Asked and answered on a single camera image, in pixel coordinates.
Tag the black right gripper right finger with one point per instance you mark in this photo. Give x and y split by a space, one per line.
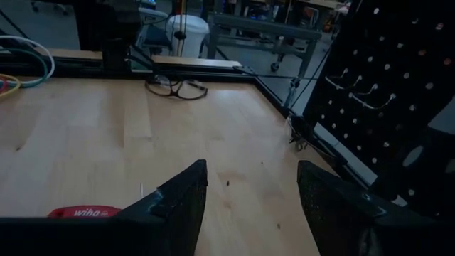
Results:
373 234

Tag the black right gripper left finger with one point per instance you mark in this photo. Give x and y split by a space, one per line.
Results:
106 236

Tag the red Wiha screwdriver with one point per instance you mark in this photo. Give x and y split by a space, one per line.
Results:
85 212

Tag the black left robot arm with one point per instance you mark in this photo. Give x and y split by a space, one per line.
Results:
113 35

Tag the steel double pegboard hook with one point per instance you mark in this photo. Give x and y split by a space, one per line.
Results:
336 84
366 105

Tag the black pegboard tool cart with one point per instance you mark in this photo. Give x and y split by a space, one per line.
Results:
391 35

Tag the white plastic bucket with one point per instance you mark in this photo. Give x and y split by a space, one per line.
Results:
188 35

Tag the grey metal workbench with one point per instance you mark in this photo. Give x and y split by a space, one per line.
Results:
266 26

